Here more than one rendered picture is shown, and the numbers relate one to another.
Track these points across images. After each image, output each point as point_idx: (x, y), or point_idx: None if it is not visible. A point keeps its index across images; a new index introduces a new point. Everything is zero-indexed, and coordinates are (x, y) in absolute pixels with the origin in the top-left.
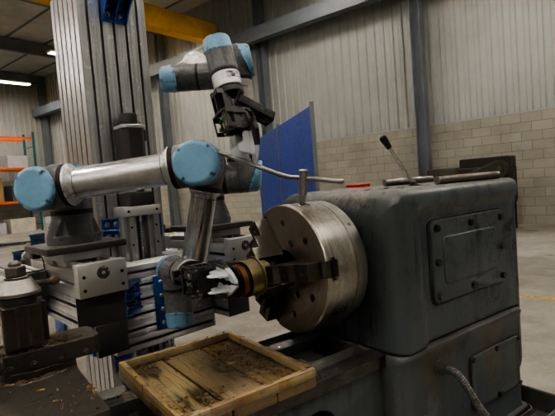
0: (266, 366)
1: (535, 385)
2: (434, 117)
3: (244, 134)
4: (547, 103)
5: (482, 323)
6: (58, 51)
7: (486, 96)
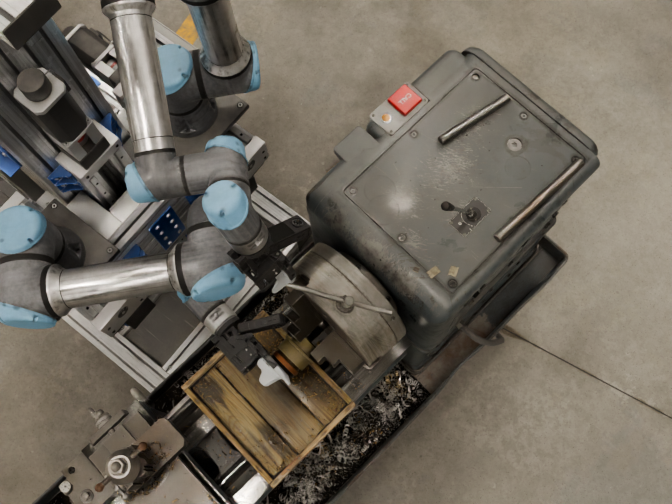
0: (312, 382)
1: (595, 2)
2: None
3: (278, 277)
4: None
5: (508, 269)
6: None
7: None
